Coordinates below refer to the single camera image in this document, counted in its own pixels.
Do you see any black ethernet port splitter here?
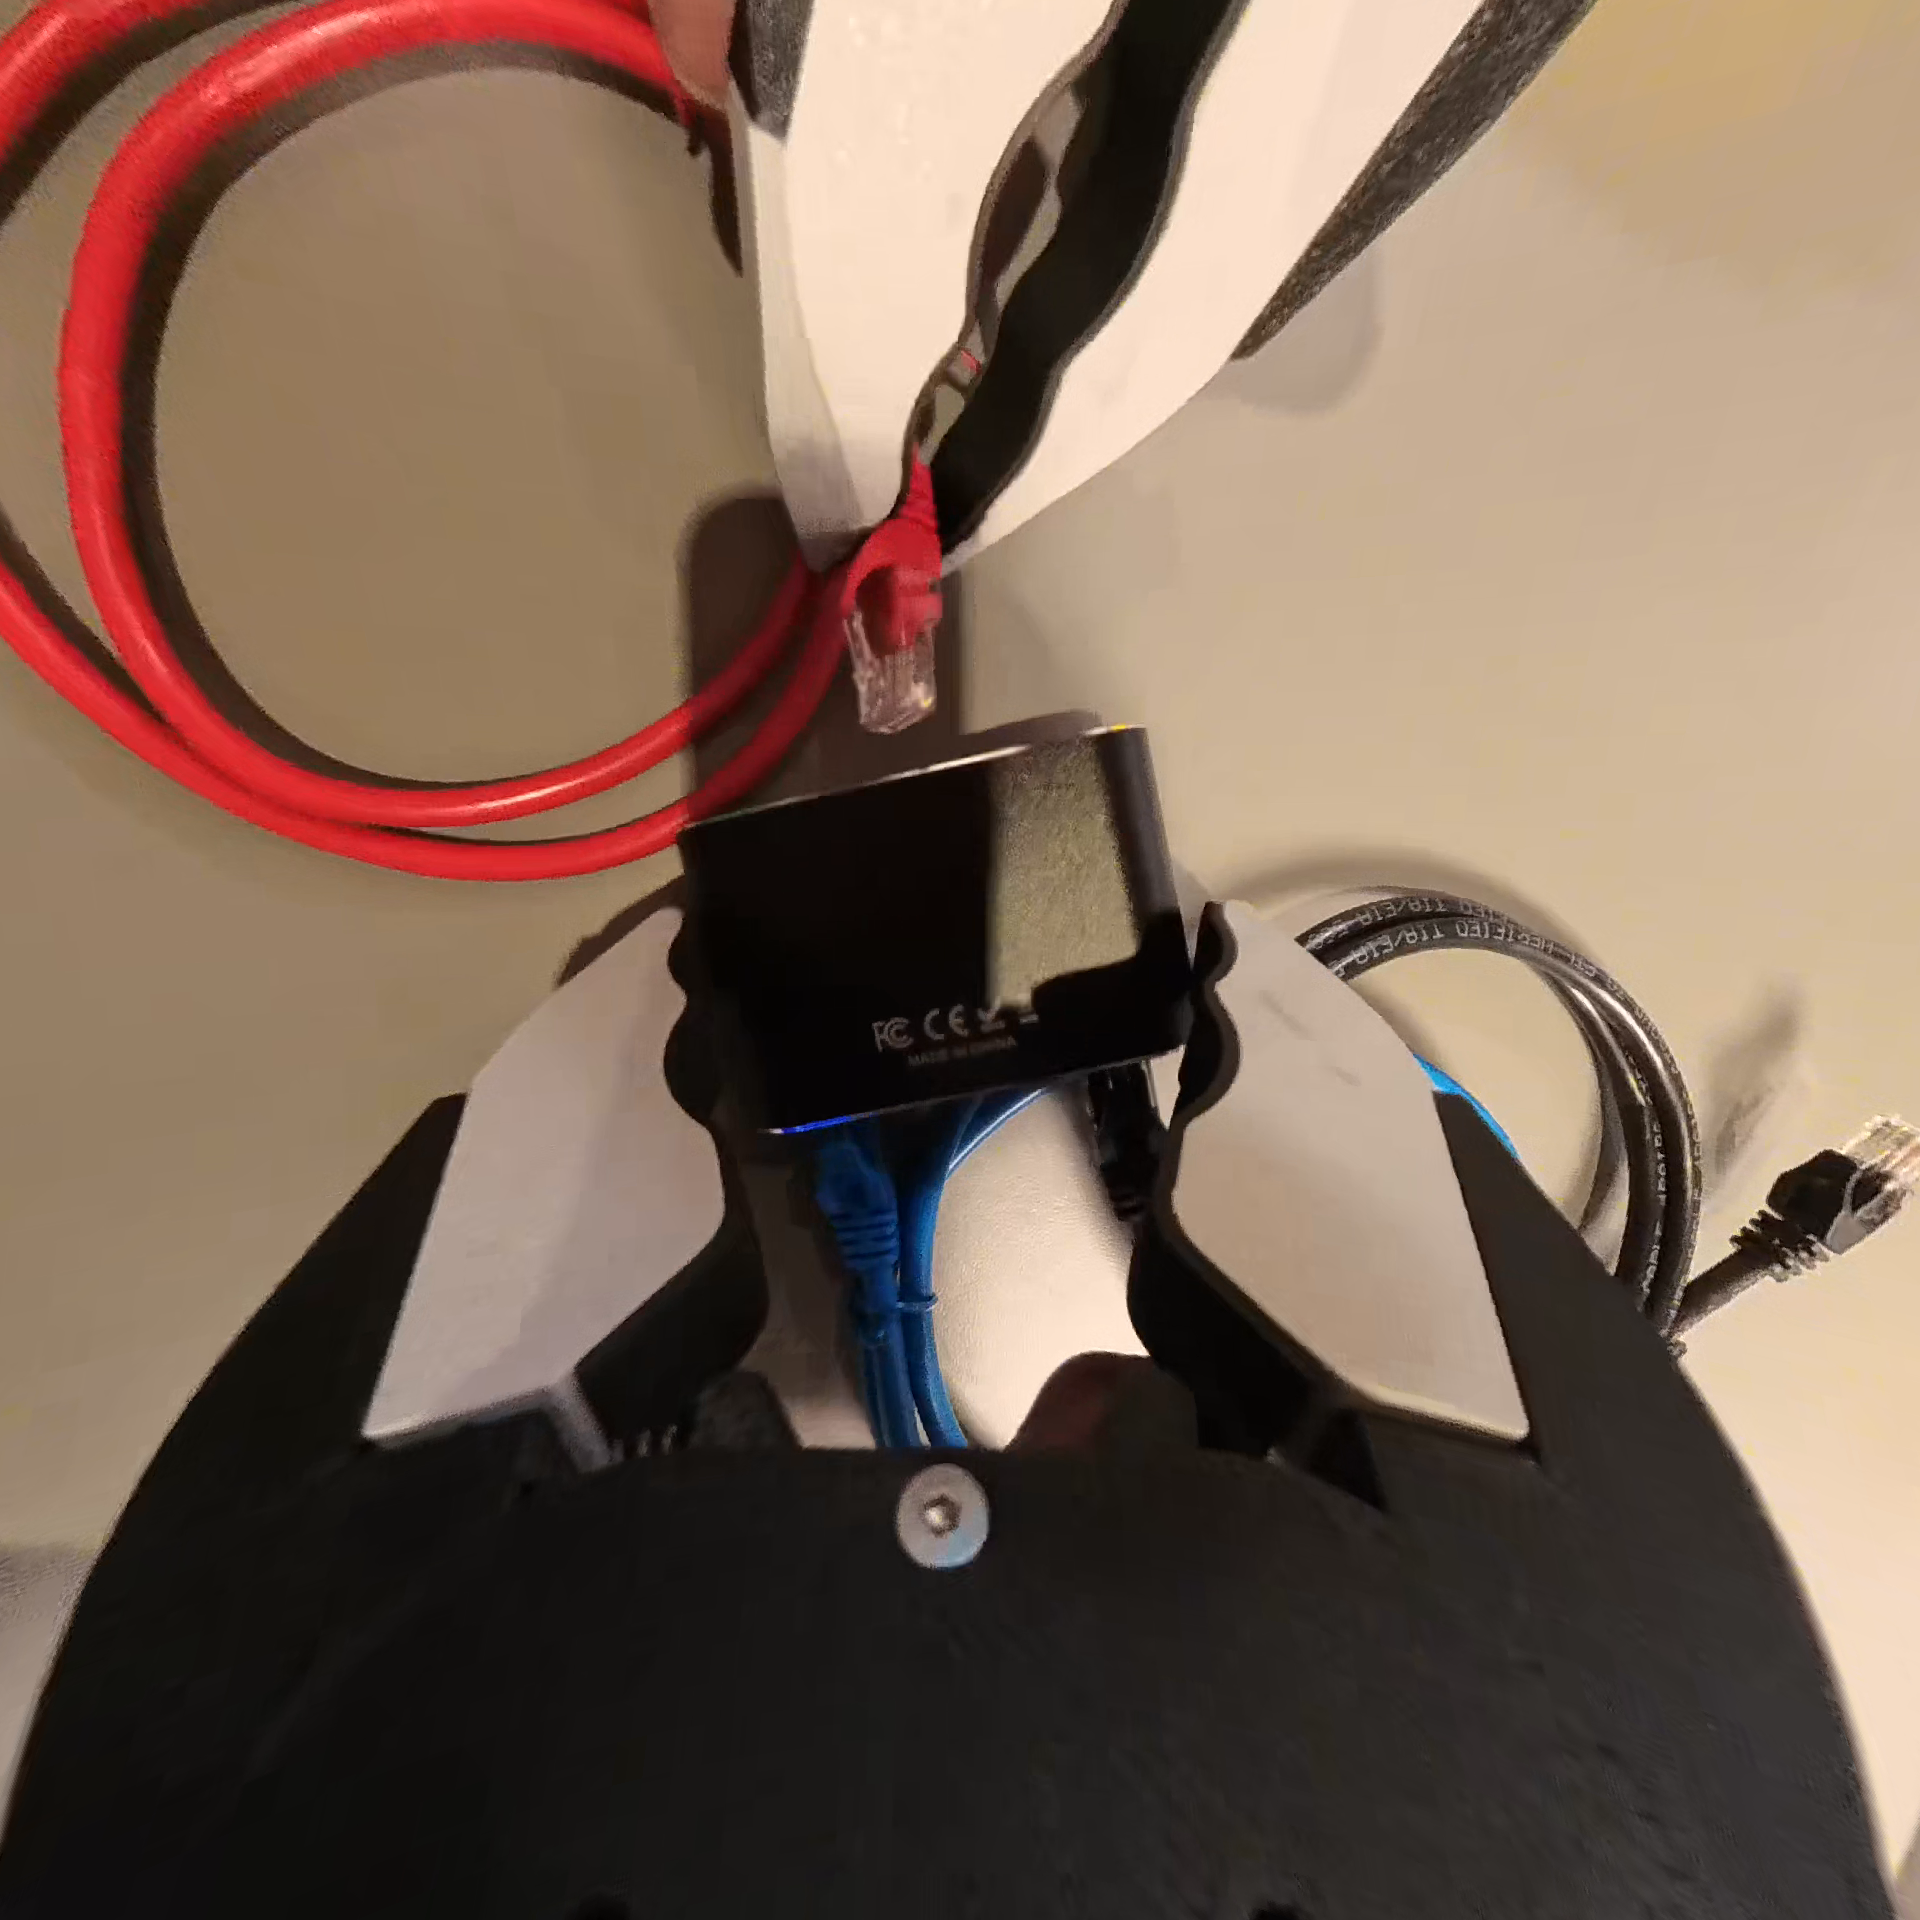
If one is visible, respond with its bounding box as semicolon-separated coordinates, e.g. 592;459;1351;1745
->
674;725;1202;1144

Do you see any red ethernet cable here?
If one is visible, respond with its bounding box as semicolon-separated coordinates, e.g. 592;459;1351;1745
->
0;0;950;883

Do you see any blue ethernet cable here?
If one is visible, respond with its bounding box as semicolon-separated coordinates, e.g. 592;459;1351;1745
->
809;1056;1519;1452

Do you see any person's left hand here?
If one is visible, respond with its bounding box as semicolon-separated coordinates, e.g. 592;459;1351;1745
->
648;0;739;109

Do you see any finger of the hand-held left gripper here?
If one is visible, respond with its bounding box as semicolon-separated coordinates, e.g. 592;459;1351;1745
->
726;0;1129;572
936;0;1502;565

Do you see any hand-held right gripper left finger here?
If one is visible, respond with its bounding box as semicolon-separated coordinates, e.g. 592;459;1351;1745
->
359;908;770;1466

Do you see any black ethernet cable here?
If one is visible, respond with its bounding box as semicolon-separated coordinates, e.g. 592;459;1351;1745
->
1087;884;1920;1339

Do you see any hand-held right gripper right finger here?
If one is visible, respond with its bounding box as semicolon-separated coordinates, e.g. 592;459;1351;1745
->
1123;901;1536;1466

